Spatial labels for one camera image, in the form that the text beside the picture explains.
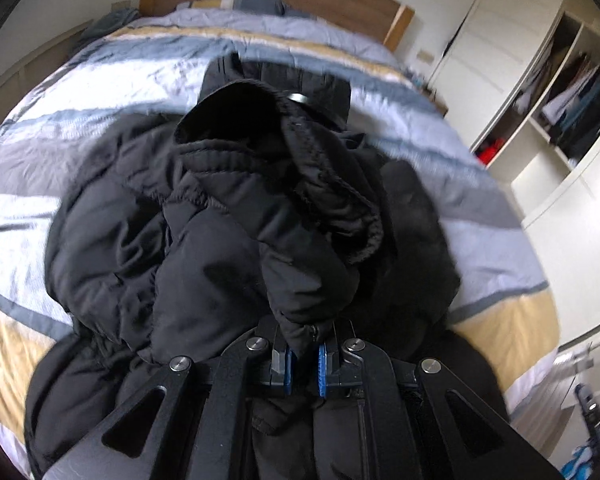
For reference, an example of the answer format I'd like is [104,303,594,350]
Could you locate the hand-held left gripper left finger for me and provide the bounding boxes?
[42,317,298,480]

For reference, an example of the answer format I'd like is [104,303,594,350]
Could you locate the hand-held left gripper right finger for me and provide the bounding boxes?
[312,317,566,480]

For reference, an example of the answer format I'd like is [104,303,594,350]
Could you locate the black puffer jacket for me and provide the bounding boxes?
[24,54,511,480]

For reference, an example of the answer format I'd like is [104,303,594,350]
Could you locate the hanging clothes in wardrobe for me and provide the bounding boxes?
[510,50,600,161]

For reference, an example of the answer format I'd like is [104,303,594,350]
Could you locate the blue and black floor item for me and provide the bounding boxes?
[562,382,600,478]

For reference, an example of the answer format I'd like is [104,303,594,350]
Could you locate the red item in wardrobe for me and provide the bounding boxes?
[475,137,504,166]

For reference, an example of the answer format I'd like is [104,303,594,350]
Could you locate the striped pillow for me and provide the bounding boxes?
[175,0,286,17]

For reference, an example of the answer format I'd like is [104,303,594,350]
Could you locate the grey-blue crumpled cloth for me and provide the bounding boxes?
[77,7,141,52]

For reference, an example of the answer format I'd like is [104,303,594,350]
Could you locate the white wardrobe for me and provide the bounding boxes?
[425,0,600,351]

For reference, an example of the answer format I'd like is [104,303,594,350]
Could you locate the beige low wall cabinet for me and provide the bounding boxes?
[0,20,93,136]

